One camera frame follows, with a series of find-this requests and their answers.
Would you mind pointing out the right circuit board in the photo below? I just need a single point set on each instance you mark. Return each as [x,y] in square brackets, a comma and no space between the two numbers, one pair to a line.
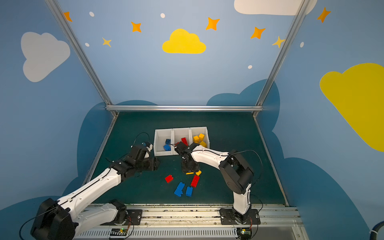
[244,233]

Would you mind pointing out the aluminium frame back bar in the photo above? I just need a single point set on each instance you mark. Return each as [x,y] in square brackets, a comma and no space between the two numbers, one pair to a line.
[148,108]

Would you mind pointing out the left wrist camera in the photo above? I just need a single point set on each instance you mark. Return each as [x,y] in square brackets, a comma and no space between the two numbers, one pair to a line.
[148,148]

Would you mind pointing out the long blue brick bottom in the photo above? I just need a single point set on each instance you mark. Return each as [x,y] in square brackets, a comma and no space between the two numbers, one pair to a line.
[179,190]

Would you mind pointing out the black hose corner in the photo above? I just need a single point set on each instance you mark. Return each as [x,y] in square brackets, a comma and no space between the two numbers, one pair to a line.
[375,230]

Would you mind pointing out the circuit board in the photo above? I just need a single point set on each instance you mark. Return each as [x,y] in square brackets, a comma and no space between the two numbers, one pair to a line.
[244,233]
[120,233]

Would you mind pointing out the long red brick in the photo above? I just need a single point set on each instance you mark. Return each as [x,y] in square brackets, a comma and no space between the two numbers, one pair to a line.
[195,181]
[184,141]

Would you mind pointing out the middle white bin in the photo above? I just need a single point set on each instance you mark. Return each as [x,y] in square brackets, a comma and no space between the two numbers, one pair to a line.
[177,134]

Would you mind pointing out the left circuit board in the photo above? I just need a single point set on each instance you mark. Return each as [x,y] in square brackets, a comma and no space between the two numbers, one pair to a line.
[120,233]

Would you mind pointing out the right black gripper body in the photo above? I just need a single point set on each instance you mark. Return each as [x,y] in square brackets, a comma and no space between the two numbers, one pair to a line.
[189,165]

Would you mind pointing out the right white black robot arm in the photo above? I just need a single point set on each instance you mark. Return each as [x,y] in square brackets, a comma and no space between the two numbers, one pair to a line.
[236,171]

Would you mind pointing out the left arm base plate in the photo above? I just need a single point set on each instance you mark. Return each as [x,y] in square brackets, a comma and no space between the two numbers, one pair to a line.
[131,216]

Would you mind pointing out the aluminium rail front base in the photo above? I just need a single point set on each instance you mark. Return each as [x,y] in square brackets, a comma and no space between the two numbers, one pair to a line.
[203,221]

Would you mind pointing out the aluminium frame right post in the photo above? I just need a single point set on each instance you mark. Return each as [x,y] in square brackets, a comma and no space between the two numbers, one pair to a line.
[291,34]

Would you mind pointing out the yellow brick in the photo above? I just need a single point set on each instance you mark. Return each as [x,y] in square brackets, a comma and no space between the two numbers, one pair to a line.
[201,136]
[202,143]
[196,139]

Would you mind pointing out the aluminium frame left post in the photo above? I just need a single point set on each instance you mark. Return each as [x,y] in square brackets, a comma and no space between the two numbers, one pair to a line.
[64,24]

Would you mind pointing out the aluminium frame post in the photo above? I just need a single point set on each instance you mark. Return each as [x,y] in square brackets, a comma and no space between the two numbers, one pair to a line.
[64,24]
[291,34]

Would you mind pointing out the left white bin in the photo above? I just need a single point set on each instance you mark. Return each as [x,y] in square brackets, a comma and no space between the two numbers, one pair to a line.
[160,140]

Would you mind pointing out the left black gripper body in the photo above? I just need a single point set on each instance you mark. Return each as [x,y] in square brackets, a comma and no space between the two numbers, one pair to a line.
[151,163]

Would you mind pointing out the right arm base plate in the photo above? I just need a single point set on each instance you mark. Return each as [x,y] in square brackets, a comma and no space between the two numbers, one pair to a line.
[232,217]

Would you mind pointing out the white bin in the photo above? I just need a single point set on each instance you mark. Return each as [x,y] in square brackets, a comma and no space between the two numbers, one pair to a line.
[160,140]
[195,131]
[177,134]

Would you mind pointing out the right white bin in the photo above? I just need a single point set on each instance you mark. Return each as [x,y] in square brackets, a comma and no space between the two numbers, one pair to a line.
[195,131]

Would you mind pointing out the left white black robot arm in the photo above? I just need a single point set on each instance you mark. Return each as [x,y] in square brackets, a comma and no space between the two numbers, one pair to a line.
[66,218]

